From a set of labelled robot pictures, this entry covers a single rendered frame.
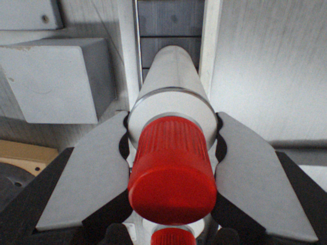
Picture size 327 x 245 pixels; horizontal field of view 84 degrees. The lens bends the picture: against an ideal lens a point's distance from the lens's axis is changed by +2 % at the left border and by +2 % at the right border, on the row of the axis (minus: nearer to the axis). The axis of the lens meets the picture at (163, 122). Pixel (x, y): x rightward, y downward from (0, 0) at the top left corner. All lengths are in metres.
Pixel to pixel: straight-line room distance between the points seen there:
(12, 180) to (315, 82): 0.55
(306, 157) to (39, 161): 0.50
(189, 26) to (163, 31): 0.03
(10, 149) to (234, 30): 0.46
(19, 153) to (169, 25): 0.37
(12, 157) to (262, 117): 0.47
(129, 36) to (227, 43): 0.18
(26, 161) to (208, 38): 0.38
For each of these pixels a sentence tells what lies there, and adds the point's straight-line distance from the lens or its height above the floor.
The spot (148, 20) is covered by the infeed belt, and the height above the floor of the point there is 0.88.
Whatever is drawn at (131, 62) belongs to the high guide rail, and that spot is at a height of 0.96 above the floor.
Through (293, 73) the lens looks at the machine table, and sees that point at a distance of 0.36.
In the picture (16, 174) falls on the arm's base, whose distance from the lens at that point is 0.45.
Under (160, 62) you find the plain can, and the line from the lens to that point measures 0.16.
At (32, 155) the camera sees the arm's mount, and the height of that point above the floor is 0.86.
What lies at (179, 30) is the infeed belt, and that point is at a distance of 0.25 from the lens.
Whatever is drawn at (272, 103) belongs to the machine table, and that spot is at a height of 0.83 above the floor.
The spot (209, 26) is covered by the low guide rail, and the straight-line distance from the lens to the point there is 0.21.
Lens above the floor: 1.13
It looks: 60 degrees down
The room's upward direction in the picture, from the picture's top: 175 degrees counter-clockwise
